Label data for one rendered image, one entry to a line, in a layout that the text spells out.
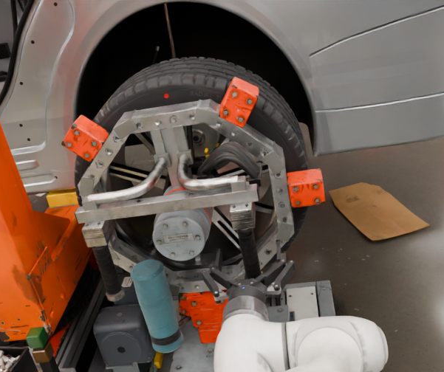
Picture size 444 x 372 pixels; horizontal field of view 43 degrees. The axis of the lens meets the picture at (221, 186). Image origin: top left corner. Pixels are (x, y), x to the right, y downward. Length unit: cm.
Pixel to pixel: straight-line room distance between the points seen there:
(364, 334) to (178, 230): 55
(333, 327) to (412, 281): 159
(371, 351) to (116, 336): 109
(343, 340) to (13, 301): 104
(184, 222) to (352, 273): 138
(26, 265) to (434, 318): 151
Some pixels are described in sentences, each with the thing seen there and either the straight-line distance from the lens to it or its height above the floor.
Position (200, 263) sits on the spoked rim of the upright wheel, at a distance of 168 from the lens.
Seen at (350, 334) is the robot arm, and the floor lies 89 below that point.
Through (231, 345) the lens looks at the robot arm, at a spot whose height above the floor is 88.
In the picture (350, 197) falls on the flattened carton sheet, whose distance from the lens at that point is 314.
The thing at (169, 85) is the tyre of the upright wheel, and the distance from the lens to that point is 144.
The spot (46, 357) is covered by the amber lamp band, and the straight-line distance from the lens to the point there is 158.
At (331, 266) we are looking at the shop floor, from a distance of 264.
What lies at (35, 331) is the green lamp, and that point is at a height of 66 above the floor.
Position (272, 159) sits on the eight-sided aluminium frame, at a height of 96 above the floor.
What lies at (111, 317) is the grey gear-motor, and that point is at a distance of 194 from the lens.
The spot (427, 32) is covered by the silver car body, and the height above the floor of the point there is 110.
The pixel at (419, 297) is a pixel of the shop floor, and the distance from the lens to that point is 245.
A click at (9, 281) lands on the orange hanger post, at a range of 167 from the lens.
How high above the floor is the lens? 153
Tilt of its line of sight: 26 degrees down
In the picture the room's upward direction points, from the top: 12 degrees counter-clockwise
